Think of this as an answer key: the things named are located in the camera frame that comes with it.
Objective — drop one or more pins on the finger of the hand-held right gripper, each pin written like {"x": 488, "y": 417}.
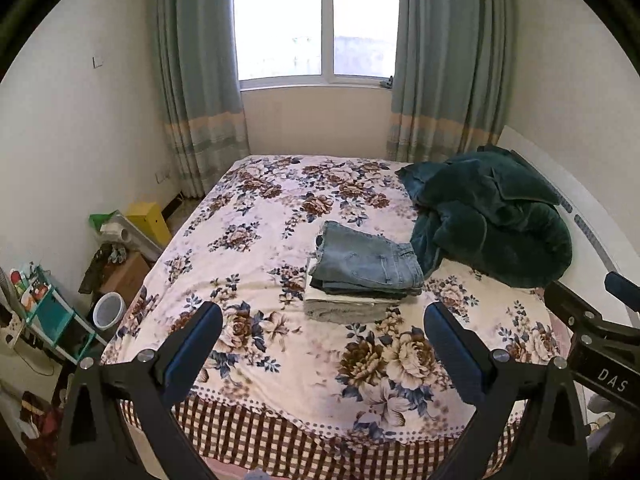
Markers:
{"x": 570, "y": 305}
{"x": 622, "y": 287}

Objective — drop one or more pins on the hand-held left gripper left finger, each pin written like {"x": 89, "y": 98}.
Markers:
{"x": 192, "y": 347}

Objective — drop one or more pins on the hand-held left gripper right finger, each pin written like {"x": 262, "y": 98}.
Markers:
{"x": 452, "y": 350}

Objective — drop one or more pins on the folded dark pants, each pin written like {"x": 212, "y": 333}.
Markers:
{"x": 370, "y": 292}

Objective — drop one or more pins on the folded cream pants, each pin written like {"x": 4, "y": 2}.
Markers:
{"x": 325, "y": 301}

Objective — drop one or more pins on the white headboard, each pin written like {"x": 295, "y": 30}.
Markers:
{"x": 595, "y": 220}

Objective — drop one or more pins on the white plastic bucket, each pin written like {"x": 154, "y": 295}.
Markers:
{"x": 107, "y": 310}

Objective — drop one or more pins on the brown cardboard box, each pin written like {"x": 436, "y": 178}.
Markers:
{"x": 127, "y": 275}

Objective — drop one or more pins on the white plastic pipe fitting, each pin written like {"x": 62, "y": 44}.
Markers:
{"x": 132, "y": 237}

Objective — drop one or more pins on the floral bedsheet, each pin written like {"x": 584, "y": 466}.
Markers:
{"x": 260, "y": 240}

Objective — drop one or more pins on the dark green plush blanket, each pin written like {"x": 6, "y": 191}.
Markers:
{"x": 480, "y": 215}

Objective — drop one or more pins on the folded blue jeans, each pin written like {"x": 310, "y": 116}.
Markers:
{"x": 360, "y": 257}

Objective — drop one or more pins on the yellow box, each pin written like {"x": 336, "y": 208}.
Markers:
{"x": 147, "y": 220}

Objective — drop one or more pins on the teal storage rack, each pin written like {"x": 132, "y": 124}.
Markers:
{"x": 52, "y": 310}

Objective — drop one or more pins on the green plastic bag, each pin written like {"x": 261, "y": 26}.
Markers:
{"x": 102, "y": 219}

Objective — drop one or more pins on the red cloth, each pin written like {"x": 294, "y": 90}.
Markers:
{"x": 37, "y": 417}

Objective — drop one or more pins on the blue-grey striped curtain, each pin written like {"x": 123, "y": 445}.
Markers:
{"x": 445, "y": 60}
{"x": 200, "y": 75}

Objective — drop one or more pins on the window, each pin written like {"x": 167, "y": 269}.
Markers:
{"x": 320, "y": 20}

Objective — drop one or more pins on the white wall socket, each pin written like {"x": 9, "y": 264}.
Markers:
{"x": 161, "y": 176}

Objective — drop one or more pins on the white wall switch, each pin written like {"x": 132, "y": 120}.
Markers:
{"x": 98, "y": 61}

